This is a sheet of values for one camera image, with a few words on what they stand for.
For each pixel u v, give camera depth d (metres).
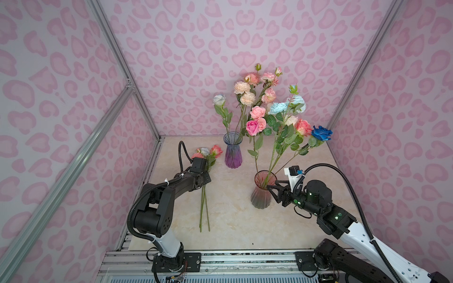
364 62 0.85
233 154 0.95
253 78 0.82
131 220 0.42
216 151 1.09
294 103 0.65
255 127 0.62
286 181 0.63
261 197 0.82
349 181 0.79
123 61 0.84
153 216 0.46
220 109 0.86
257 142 0.68
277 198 0.65
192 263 0.73
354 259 0.58
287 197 0.62
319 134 0.63
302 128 0.68
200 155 1.02
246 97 0.80
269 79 0.75
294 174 0.61
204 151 1.07
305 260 0.73
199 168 0.76
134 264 0.75
